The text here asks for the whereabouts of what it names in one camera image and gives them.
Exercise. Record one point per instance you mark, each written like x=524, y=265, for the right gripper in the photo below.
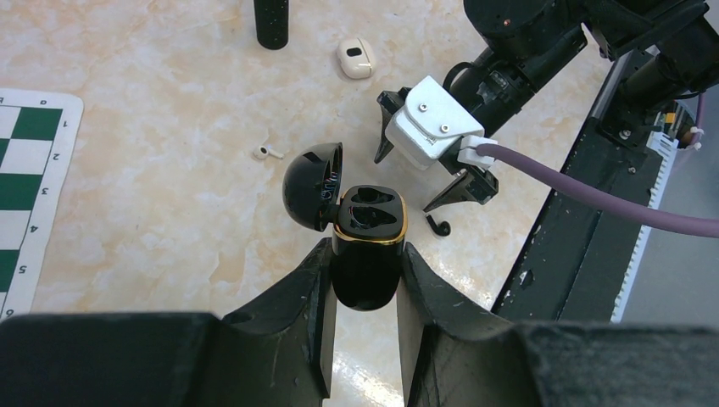
x=493, y=90

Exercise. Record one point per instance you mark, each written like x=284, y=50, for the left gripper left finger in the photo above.
x=276, y=350

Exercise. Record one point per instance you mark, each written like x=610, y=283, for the black earbud front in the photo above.
x=441, y=229

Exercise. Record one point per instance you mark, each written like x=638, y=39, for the black microphone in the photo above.
x=272, y=23

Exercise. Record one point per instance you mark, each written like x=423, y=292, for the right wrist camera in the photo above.
x=430, y=122

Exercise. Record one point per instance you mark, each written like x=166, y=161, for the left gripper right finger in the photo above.
x=453, y=352

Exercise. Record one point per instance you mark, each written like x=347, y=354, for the green white chessboard mat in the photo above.
x=38, y=133

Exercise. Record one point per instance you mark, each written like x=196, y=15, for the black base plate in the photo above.
x=573, y=263

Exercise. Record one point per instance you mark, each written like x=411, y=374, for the white earbud upper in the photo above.
x=262, y=152

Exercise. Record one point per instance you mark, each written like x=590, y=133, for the white earbud case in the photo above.
x=356, y=58

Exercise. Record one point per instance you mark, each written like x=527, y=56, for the black earbud case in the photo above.
x=368, y=223

